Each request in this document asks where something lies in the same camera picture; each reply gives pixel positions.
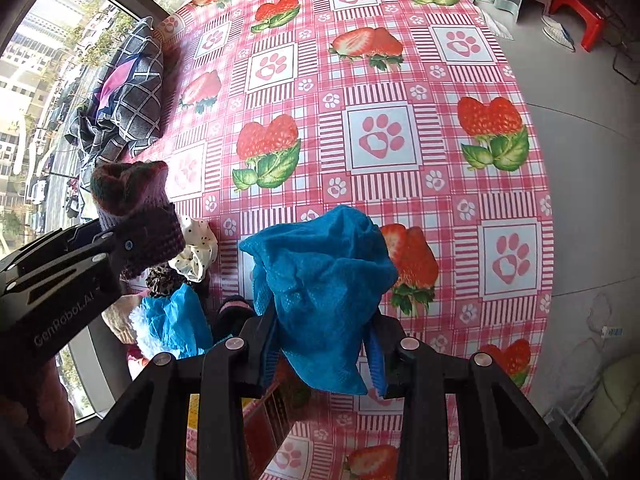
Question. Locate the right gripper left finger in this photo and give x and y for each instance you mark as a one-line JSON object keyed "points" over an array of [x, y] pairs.
{"points": [[143, 435]]}

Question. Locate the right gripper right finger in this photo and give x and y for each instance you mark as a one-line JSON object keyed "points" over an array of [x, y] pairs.
{"points": [[460, 412]]}

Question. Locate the white polka dot scrunchie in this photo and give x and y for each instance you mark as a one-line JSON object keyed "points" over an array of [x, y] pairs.
{"points": [[200, 252]]}

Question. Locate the blue mesh cloth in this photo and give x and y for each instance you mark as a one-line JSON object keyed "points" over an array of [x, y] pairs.
{"points": [[325, 278]]}

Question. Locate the leopard print scrunchie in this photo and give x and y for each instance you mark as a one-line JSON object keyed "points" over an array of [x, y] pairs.
{"points": [[163, 281]]}

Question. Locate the blue crumpled cloth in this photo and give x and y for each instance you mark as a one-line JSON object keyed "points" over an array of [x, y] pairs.
{"points": [[175, 325]]}

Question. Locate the grey plaid star cloth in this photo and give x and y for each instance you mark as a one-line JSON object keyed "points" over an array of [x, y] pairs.
{"points": [[122, 113]]}

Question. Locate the pink strawberry tablecloth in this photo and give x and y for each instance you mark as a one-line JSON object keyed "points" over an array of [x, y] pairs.
{"points": [[278, 111]]}

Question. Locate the red plastic stool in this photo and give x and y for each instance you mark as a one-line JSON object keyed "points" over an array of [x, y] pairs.
{"points": [[594, 20]]}

